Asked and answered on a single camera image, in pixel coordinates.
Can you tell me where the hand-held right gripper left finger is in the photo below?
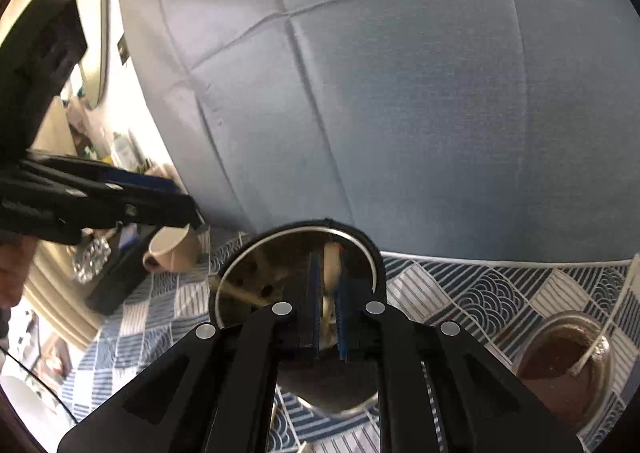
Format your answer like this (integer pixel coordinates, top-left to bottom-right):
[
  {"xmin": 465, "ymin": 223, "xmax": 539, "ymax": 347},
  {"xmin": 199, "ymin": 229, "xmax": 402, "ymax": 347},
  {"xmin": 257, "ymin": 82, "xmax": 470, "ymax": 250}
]
[{"xmin": 57, "ymin": 252, "xmax": 322, "ymax": 453}]

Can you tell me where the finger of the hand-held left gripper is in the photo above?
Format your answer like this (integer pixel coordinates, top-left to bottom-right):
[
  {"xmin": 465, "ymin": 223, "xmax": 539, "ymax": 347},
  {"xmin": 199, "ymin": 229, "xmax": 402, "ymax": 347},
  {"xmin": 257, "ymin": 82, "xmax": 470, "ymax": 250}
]
[
  {"xmin": 0, "ymin": 166, "xmax": 205, "ymax": 246},
  {"xmin": 27, "ymin": 150, "xmax": 187, "ymax": 196}
]

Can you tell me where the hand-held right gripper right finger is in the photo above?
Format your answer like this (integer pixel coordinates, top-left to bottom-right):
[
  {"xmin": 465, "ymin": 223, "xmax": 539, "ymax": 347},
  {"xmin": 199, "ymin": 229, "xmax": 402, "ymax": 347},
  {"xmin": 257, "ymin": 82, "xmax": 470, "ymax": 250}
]
[{"xmin": 335, "ymin": 264, "xmax": 585, "ymax": 453}]

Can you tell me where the cream spoon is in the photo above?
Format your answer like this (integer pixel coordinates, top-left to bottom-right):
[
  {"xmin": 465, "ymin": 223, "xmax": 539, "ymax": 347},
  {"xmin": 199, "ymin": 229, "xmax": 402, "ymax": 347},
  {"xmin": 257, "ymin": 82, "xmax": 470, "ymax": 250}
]
[{"xmin": 322, "ymin": 242, "xmax": 347, "ymax": 334}]

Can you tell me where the steel utensil holder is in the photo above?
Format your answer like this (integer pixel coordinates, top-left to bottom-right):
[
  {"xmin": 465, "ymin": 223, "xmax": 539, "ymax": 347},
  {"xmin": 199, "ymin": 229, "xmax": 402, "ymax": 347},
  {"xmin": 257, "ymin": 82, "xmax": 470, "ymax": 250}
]
[{"xmin": 212, "ymin": 217, "xmax": 387, "ymax": 416}]

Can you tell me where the wooden chopstick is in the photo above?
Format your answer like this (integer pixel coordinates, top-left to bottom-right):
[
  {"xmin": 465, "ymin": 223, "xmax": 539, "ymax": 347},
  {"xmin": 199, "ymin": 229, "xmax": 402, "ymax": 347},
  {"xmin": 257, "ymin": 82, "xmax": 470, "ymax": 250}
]
[{"xmin": 214, "ymin": 282, "xmax": 272, "ymax": 308}]

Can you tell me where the person's left hand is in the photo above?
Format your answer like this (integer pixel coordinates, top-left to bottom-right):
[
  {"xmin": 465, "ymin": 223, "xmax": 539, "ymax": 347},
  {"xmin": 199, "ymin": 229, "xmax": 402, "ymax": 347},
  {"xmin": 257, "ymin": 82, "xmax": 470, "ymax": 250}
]
[{"xmin": 0, "ymin": 237, "xmax": 40, "ymax": 308}]

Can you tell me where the cluster of toiletry bottles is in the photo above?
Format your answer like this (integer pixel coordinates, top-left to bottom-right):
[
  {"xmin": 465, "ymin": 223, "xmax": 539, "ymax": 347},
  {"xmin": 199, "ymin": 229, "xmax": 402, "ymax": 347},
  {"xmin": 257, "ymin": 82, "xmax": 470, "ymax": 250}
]
[{"xmin": 62, "ymin": 93, "xmax": 177, "ymax": 181}]

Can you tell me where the cut glass tumbler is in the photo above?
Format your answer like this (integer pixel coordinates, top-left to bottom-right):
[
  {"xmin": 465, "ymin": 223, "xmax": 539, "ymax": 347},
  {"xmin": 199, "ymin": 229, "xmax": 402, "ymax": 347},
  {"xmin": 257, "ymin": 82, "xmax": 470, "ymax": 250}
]
[{"xmin": 74, "ymin": 235, "xmax": 112, "ymax": 284}]

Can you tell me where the black tray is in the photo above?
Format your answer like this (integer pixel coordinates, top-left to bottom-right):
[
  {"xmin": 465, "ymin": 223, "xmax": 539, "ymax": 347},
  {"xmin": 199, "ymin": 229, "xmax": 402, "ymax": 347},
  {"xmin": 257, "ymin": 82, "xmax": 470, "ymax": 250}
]
[{"xmin": 84, "ymin": 223, "xmax": 168, "ymax": 317}]

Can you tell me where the beige cup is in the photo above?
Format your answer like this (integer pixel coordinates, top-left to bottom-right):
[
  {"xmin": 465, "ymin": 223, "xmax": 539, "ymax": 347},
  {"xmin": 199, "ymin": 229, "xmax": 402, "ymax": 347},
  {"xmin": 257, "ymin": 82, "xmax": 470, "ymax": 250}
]
[{"xmin": 142, "ymin": 224, "xmax": 202, "ymax": 272}]

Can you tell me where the blue patterned tablecloth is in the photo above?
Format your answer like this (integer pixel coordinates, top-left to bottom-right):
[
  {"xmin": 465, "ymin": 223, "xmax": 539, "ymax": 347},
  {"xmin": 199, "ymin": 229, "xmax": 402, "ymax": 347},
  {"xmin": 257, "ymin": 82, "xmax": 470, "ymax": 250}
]
[{"xmin": 60, "ymin": 230, "xmax": 640, "ymax": 453}]

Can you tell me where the white plate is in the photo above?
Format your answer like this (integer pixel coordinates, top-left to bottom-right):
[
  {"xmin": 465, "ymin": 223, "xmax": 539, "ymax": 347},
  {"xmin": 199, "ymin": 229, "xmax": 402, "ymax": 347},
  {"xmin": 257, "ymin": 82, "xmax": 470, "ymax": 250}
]
[{"xmin": 0, "ymin": 375, "xmax": 52, "ymax": 440}]

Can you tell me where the brown glass cup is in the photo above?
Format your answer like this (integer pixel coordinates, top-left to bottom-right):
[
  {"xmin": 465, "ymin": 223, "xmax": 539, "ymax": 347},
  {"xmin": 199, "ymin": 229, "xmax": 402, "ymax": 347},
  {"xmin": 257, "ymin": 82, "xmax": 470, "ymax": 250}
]
[{"xmin": 515, "ymin": 311, "xmax": 615, "ymax": 434}]

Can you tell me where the blue upholstered sofa back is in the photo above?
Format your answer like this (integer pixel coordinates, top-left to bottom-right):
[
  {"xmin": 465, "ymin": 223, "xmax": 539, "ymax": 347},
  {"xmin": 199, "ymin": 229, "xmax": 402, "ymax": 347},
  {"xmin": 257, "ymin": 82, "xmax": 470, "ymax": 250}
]
[{"xmin": 117, "ymin": 0, "xmax": 640, "ymax": 265}]

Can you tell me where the white stirring stick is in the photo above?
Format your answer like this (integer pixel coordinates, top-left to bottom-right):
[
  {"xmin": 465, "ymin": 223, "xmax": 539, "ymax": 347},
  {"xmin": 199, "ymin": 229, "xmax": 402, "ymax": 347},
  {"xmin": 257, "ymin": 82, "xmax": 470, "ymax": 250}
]
[{"xmin": 571, "ymin": 332, "xmax": 614, "ymax": 377}]

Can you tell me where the oval wall mirror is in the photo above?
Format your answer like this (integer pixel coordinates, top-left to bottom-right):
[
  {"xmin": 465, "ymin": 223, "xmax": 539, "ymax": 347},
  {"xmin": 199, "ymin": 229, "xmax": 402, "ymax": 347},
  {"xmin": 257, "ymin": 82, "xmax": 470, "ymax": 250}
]
[{"xmin": 67, "ymin": 0, "xmax": 111, "ymax": 110}]

